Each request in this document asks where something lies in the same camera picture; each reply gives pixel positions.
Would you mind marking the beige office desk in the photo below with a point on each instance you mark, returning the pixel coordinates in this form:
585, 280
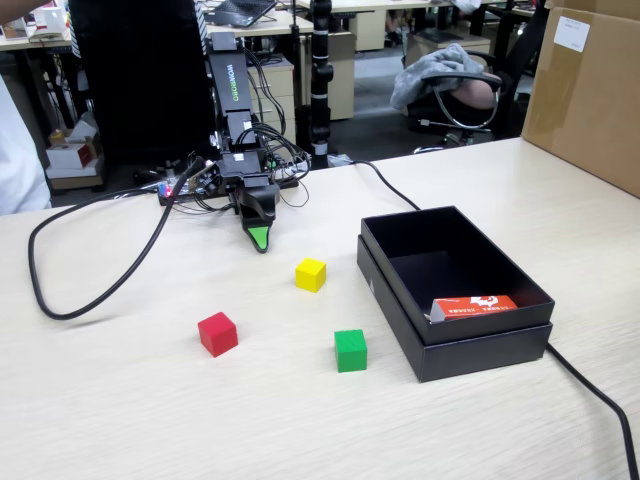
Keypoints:
280, 25
30, 42

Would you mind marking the black chair chrome armrest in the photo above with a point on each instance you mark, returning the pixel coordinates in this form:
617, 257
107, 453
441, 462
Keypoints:
517, 75

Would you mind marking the black box inner tray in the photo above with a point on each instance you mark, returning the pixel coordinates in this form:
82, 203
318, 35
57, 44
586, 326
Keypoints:
450, 270

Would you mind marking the yellow wooden cube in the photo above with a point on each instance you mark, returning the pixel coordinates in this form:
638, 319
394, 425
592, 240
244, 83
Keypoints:
310, 277

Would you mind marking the pale pink seat cushion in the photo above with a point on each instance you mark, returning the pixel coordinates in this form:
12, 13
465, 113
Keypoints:
475, 92

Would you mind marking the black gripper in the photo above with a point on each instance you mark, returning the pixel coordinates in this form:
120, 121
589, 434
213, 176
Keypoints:
242, 167

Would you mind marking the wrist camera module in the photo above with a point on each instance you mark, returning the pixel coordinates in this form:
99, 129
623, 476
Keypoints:
207, 181

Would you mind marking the black high-back office chair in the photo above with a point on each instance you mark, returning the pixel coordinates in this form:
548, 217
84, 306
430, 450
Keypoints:
145, 75

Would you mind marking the beige pedestal cabinet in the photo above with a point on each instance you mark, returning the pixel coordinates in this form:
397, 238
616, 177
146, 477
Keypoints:
342, 75
370, 30

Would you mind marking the orange and white carton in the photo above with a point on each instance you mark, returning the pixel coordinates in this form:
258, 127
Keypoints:
475, 306

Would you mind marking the person in white shirt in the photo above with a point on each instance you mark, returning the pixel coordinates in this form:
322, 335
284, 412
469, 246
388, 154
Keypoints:
15, 165

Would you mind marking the black open box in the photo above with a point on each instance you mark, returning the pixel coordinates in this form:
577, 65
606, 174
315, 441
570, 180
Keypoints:
475, 357

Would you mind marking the green wooden cube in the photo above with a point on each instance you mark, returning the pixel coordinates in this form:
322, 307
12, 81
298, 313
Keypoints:
350, 352

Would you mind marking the dark open laptop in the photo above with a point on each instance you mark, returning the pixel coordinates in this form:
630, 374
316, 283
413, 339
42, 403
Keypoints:
240, 11

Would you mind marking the white and red small box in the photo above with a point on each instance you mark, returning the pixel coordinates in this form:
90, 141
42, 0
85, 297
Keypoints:
67, 156

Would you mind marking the flat brown cardboard box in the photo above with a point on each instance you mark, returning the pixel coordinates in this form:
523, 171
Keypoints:
75, 181

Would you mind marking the grey fleece blanket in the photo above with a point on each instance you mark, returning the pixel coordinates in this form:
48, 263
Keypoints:
435, 70

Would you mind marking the beige drawer cabinet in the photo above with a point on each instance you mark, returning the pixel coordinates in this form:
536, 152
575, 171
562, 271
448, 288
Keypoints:
275, 100

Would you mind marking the bare person forearm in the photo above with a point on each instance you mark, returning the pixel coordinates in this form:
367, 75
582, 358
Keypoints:
12, 7

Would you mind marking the large brown cardboard box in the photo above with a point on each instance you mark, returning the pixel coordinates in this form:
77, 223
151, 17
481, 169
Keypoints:
585, 110

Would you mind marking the red wooden cube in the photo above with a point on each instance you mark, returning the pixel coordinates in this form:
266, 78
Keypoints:
217, 337

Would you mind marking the black jointed stand pole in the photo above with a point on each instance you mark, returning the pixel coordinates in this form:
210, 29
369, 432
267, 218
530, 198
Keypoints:
321, 100

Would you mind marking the controller board with red LED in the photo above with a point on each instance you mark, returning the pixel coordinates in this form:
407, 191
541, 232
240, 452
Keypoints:
167, 192

